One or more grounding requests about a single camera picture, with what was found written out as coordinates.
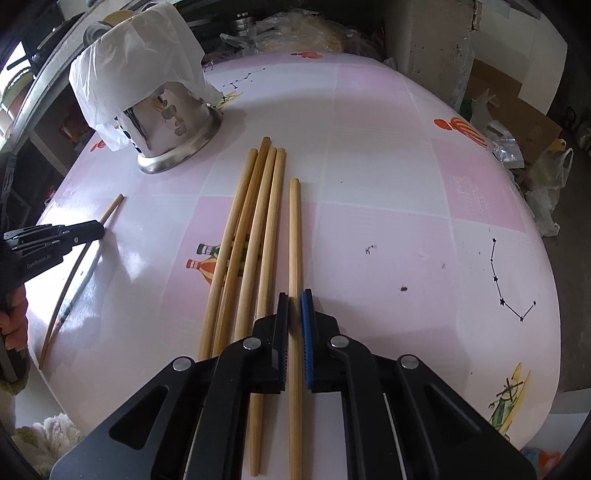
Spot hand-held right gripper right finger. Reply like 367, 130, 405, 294
299, 289, 540, 480

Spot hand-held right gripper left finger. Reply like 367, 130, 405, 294
50, 292, 291, 480

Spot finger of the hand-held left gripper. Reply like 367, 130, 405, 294
4, 220, 106, 252

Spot wooden chopstick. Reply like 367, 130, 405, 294
212, 137, 271, 356
248, 147, 287, 477
198, 148, 258, 361
233, 147, 278, 344
288, 178, 304, 480
39, 194, 124, 369

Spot container lined with white bag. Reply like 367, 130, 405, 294
69, 0, 221, 151

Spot person's left hand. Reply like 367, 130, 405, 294
0, 278, 31, 352

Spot red printed packets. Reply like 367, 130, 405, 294
62, 108, 93, 148

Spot fluffy pale garment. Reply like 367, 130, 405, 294
11, 412, 86, 478

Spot clear crinkled plastic bag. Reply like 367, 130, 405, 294
480, 117, 527, 169

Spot white plastic bag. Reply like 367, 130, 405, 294
522, 138, 575, 237

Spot bag of yellow food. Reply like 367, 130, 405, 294
259, 9, 352, 54

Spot cardboard box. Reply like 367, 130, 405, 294
464, 58, 563, 153

